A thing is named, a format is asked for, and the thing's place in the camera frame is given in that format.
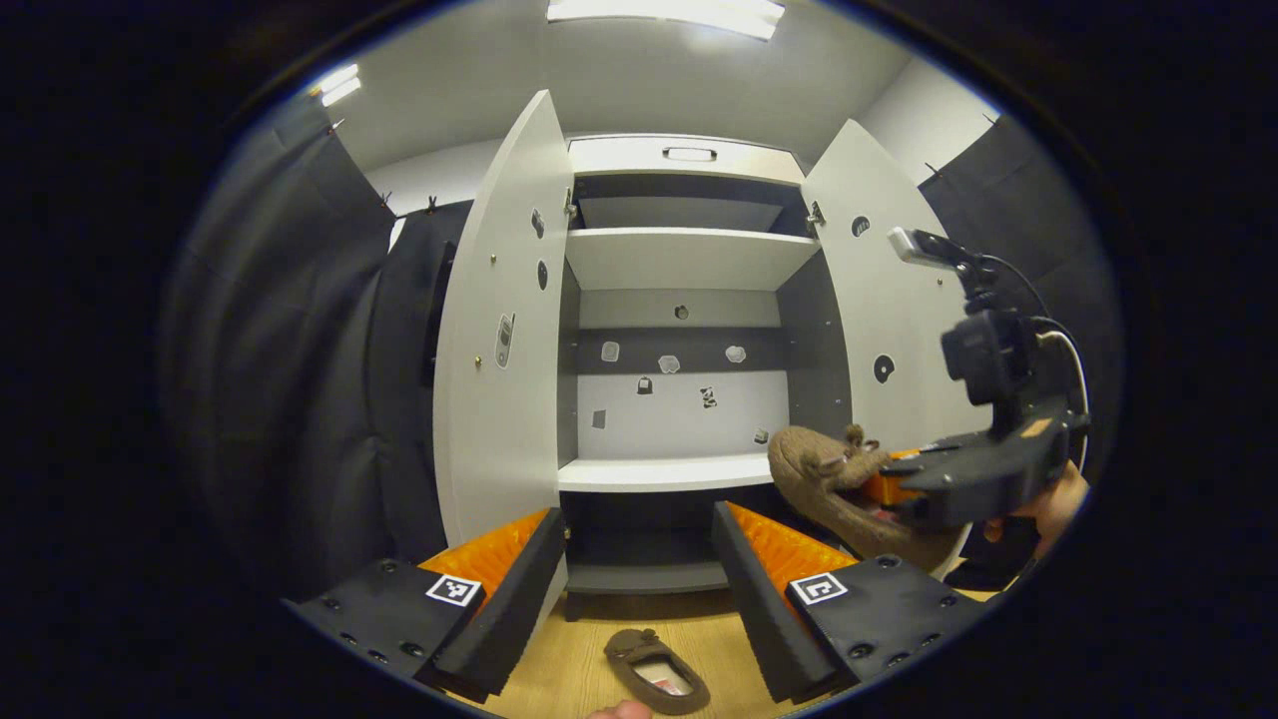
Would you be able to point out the brown fuzzy shoe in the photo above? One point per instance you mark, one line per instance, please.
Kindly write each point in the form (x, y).
(809, 469)
(629, 644)

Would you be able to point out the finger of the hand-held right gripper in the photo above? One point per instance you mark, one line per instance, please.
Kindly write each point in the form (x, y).
(889, 484)

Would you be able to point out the long ceiling light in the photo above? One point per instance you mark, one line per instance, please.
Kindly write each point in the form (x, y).
(664, 15)
(335, 85)

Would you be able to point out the white shoe cabinet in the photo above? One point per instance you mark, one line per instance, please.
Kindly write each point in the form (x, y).
(689, 260)

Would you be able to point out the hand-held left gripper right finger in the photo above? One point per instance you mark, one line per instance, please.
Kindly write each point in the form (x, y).
(759, 599)

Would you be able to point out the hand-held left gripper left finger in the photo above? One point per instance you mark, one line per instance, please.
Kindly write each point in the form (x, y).
(509, 599)

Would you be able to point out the white shoe cabinet door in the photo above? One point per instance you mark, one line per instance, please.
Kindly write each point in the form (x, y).
(509, 419)
(899, 320)

